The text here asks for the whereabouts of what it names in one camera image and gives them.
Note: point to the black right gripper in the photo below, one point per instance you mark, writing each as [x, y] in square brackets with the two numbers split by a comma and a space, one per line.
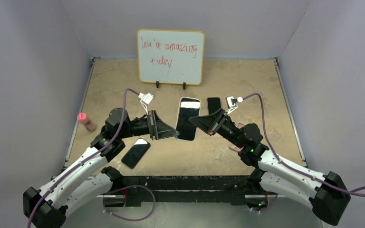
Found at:
[210, 124]

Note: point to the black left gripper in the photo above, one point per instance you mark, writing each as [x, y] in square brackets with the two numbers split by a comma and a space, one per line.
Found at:
[159, 130]

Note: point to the black phone with case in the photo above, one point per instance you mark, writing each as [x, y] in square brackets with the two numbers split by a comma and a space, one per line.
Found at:
[213, 105]

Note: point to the clear grey phone case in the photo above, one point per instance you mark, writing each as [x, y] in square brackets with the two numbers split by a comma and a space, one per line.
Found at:
[177, 113]

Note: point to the pink phone case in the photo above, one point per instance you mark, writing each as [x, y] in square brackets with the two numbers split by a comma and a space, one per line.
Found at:
[231, 145]

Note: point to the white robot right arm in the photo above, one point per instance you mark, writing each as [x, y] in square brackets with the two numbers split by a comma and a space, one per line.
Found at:
[318, 191]

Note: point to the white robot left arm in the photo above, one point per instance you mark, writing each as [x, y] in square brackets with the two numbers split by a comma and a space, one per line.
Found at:
[51, 204]

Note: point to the yellow framed whiteboard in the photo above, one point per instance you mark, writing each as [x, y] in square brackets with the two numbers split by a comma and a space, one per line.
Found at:
[170, 56]

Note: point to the pink capped small bottle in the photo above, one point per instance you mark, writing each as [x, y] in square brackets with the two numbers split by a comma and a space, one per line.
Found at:
[86, 121]

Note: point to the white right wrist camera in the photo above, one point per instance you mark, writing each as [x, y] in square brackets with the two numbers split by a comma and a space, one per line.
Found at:
[232, 104]

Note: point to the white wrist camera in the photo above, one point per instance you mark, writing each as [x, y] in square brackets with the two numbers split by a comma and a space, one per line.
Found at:
[145, 100]
[232, 104]

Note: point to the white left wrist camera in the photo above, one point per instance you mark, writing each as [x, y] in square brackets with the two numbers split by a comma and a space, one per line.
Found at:
[145, 100]

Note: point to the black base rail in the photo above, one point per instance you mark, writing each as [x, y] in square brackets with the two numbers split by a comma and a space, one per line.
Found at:
[237, 190]

